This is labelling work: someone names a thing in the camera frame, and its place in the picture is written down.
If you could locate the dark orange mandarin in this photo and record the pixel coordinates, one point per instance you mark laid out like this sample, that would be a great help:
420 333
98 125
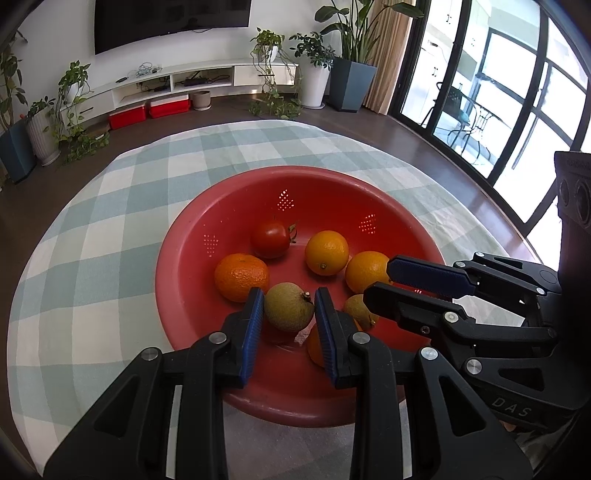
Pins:
240 277

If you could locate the red tomato with stem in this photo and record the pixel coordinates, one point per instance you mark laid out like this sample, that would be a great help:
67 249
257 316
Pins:
269 240

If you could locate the long trailing pothos plant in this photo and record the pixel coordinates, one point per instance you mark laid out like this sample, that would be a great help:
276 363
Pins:
265 39

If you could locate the beige curtain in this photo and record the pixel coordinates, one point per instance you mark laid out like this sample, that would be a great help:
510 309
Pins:
390 60

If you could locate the light orange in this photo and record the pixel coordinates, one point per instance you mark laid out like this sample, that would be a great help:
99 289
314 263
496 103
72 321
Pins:
327 251
315 348
364 272

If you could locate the plant in ribbed white pot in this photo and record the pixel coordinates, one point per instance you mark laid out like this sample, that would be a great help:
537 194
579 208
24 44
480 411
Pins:
42 138

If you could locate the broad-leaved plant in grey-blue planter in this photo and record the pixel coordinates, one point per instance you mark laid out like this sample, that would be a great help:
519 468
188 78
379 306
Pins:
351 87

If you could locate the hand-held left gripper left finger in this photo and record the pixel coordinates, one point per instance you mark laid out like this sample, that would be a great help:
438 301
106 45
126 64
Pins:
253 332

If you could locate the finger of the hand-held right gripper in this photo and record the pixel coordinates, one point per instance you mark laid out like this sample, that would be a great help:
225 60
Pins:
429 276
397 304

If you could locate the brown round fruit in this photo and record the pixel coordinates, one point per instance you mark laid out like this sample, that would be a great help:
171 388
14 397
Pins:
287 307
358 309

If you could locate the black outdoor chair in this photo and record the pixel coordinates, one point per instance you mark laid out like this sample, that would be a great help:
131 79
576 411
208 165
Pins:
455 99

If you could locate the schefflera in tall white pot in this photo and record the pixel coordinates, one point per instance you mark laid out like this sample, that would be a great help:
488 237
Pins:
315 83

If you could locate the green white checked tablecloth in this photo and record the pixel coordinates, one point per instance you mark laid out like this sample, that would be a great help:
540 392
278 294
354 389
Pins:
115 230

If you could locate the black framed glass doors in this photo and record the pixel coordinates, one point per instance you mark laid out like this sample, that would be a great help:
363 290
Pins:
508 69

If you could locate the black wall television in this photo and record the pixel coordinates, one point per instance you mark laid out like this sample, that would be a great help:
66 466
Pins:
171 18

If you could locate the trailing pothos in white pot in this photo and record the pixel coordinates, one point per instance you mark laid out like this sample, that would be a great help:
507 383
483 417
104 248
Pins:
74 78

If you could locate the red plastic colander basin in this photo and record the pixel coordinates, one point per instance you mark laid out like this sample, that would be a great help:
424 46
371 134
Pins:
323 194

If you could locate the white television cabinet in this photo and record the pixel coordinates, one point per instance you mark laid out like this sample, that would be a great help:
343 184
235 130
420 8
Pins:
207 65

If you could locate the black flat device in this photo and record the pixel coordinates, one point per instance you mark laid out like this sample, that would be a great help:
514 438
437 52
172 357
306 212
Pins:
198 81

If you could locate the small beige pot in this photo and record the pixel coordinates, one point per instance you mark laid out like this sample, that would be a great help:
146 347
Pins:
201 100

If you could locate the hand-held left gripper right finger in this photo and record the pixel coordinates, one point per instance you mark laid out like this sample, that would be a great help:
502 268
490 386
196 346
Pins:
325 332

